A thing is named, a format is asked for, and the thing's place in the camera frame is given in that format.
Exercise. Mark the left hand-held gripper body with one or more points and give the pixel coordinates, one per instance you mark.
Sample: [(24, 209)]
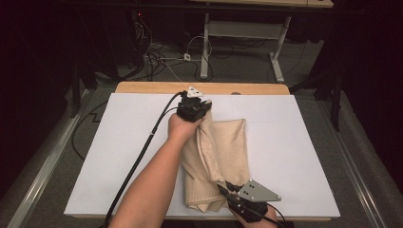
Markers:
[(190, 109)]

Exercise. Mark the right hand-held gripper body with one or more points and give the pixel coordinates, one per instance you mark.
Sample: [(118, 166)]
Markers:
[(250, 205)]

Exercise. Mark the beige knit sweater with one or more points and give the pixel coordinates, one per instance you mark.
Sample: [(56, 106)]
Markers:
[(228, 142)]

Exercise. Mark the person's right hand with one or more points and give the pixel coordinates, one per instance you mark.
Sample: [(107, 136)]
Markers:
[(261, 223)]

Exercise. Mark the person's left hand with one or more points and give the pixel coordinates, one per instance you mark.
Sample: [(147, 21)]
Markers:
[(182, 129)]

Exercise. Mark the white power adapter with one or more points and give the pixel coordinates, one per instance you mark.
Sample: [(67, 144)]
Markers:
[(187, 57)]

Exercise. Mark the white board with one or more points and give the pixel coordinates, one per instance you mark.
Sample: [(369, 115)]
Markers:
[(285, 142)]

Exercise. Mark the black stand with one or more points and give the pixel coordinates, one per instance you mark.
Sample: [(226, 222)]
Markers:
[(335, 104), (75, 95)]

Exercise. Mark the light wooden desk top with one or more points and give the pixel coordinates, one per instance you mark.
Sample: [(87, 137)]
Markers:
[(269, 2)]

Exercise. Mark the white metal desk frame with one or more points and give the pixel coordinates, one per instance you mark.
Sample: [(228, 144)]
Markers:
[(244, 30)]

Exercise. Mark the metal floor rail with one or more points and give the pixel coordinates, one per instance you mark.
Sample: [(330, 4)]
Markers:
[(355, 171), (44, 167)]

